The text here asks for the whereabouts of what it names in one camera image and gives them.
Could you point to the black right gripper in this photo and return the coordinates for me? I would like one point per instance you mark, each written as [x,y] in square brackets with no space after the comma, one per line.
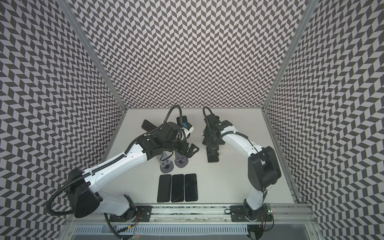
[208,139]

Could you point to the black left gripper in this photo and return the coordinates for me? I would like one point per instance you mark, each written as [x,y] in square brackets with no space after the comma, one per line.
[190,152]

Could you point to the black folding phone stand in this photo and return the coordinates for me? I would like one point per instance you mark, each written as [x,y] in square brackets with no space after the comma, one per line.
[212,153]

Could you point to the purple phone stand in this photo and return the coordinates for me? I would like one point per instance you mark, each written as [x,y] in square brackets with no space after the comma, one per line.
[178,188]

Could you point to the black phone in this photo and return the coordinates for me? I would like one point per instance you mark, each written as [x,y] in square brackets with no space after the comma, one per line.
[191,188]
[182,120]

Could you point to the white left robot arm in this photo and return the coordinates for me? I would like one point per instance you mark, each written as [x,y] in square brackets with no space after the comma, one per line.
[86,196]

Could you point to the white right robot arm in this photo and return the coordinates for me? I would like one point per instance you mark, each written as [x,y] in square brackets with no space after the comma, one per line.
[263,166]

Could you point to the grey stand front right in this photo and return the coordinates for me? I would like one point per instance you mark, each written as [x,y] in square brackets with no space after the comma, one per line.
[180,161]

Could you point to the grey stand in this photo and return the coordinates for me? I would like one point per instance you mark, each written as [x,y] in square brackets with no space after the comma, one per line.
[180,161]
[166,164]

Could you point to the grey stand front left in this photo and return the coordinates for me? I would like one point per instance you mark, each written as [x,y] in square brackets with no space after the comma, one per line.
[166,164]

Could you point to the phone reflecting pattern far left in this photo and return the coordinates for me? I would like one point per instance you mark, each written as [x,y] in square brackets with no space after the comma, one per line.
[148,126]

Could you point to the white ventilation grille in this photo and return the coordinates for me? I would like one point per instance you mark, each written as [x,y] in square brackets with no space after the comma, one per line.
[164,230]

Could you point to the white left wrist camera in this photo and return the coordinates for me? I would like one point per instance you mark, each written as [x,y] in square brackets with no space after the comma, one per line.
[188,129]

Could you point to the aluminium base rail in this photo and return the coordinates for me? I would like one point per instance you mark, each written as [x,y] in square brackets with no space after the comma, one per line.
[190,213]

